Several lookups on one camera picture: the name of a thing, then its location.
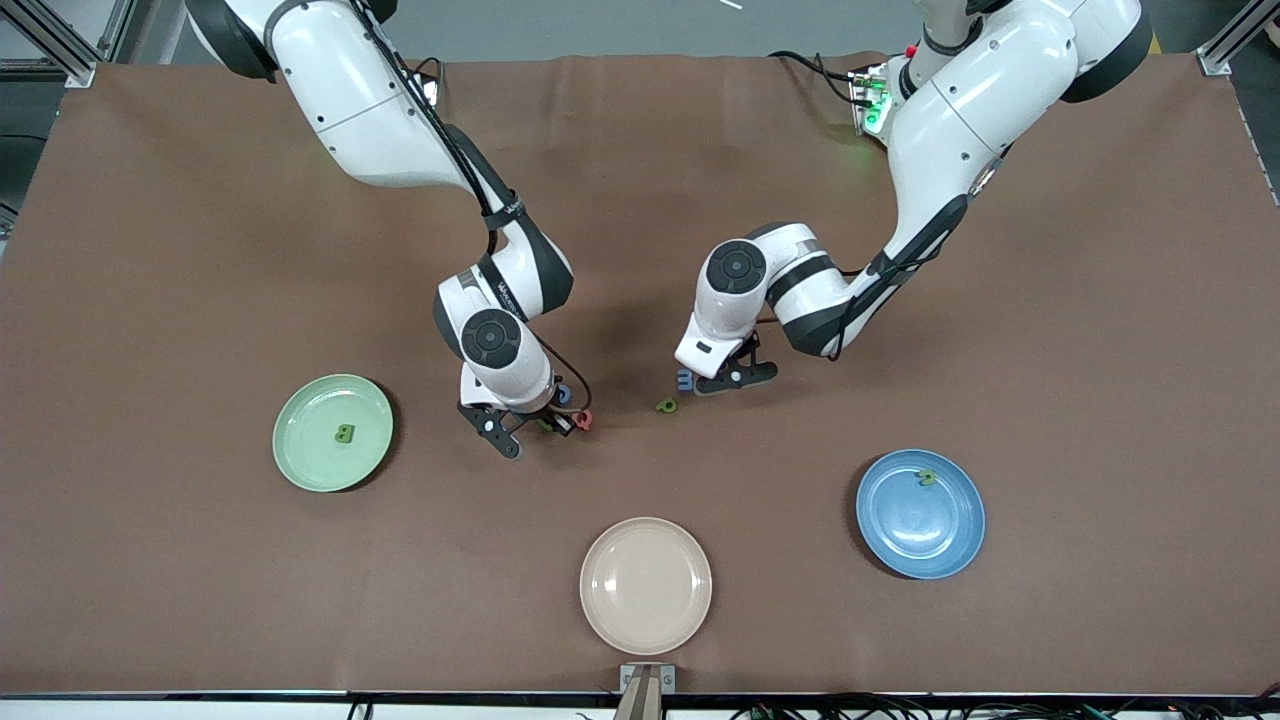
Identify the metal camera pole bracket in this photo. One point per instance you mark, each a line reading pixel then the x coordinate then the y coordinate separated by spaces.
pixel 647 690

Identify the beige round plate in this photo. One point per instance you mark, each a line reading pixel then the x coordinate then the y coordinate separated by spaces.
pixel 646 590

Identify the blue round plate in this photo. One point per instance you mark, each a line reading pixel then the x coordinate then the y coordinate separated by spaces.
pixel 915 535

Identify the pink foam letter Q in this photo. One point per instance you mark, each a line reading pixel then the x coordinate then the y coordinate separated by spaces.
pixel 575 421

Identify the green foam letter B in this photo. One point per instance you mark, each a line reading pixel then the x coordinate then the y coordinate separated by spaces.
pixel 344 434

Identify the silver base connector box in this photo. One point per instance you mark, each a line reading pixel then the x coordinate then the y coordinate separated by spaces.
pixel 432 90
pixel 872 100

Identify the blue foam letter m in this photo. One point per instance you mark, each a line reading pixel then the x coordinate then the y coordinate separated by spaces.
pixel 691 380

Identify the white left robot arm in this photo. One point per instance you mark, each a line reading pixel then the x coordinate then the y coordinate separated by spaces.
pixel 960 120

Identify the brown table mat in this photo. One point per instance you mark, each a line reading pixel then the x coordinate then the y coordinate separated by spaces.
pixel 200 250

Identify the white table edge rail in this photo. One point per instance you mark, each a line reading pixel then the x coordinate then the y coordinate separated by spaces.
pixel 200 708

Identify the light green round plate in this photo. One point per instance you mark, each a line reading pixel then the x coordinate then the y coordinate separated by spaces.
pixel 310 460

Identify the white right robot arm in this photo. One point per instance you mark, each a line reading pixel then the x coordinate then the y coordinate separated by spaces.
pixel 350 100

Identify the green foam letter p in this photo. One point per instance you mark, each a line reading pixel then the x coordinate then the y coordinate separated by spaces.
pixel 662 408

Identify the aluminium frame profile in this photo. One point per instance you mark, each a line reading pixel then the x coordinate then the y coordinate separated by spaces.
pixel 40 68
pixel 1225 50

